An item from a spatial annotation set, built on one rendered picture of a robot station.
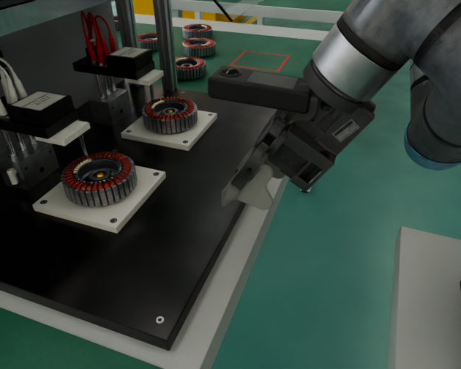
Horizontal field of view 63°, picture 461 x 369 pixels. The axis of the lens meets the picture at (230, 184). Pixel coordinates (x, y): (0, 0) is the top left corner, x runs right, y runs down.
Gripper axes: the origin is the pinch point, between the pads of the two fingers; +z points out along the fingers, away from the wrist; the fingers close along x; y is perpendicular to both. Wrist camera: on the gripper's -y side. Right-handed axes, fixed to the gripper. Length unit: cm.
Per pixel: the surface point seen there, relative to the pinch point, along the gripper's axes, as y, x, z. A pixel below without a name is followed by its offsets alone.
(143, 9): -166, 347, 166
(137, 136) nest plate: -19.2, 16.8, 18.2
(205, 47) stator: -28, 75, 23
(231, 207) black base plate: 2.7, 3.7, 6.9
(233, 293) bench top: 8.2, -9.8, 6.4
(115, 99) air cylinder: -28.4, 22.9, 19.0
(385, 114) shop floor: 71, 220, 56
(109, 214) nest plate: -11.8, -5.2, 13.9
